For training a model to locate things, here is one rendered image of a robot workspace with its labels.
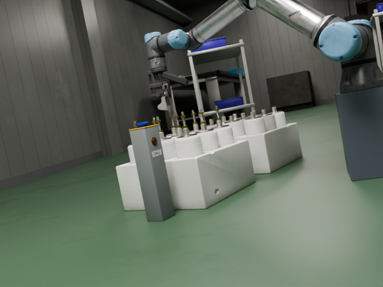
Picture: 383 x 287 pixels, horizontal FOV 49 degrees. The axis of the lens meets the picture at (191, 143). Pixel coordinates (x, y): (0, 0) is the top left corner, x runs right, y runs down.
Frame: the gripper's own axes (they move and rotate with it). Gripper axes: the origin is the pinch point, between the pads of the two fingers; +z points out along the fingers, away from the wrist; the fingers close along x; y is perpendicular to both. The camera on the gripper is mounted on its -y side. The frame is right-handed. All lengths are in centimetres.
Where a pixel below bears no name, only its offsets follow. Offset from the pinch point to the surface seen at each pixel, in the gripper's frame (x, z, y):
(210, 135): 25.5, 10.7, -17.2
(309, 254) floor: 95, 34, -40
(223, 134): 15.3, 12.1, -21.5
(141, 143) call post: 48.5, 8.1, 3.2
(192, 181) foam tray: 40.6, 24.3, -9.8
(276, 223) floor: 70, 34, -35
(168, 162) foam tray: 36.6, 17.0, -2.0
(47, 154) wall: -200, 15, 165
